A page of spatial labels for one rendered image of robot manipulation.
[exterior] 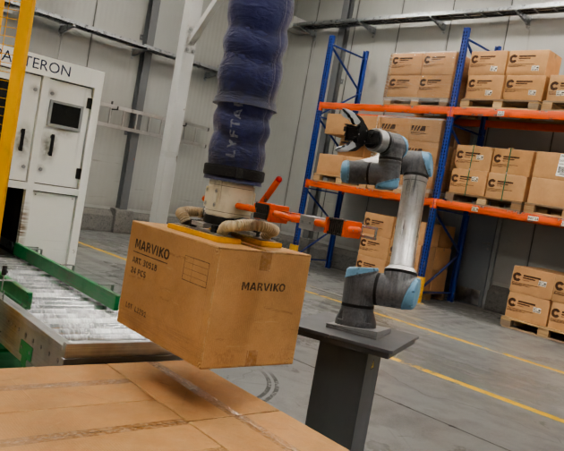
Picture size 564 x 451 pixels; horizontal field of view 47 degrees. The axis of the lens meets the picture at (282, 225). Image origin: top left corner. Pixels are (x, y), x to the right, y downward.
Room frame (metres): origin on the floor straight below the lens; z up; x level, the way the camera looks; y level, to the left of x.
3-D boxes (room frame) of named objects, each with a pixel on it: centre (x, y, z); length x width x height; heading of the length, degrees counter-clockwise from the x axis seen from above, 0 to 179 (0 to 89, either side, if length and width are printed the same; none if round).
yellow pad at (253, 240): (2.49, 0.13, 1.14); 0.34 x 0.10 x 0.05; 41
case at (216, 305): (2.42, 0.22, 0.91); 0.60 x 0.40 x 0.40; 41
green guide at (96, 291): (4.02, 1.27, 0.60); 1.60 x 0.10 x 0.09; 41
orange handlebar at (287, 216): (2.35, -0.01, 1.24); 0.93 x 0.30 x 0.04; 41
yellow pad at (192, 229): (2.36, 0.28, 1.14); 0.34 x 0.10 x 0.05; 41
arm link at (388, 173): (2.57, -0.37, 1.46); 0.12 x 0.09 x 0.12; 68
